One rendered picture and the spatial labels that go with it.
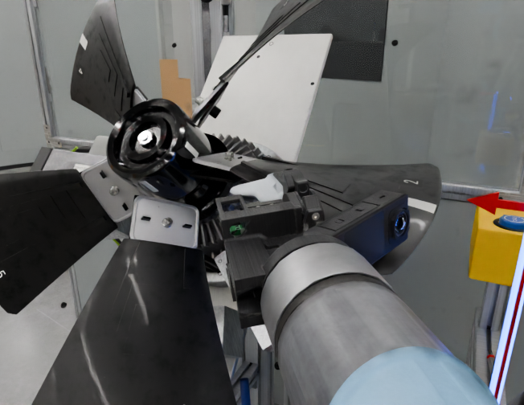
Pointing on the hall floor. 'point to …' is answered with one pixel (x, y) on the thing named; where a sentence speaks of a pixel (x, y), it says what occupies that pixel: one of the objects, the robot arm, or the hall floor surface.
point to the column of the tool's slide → (202, 39)
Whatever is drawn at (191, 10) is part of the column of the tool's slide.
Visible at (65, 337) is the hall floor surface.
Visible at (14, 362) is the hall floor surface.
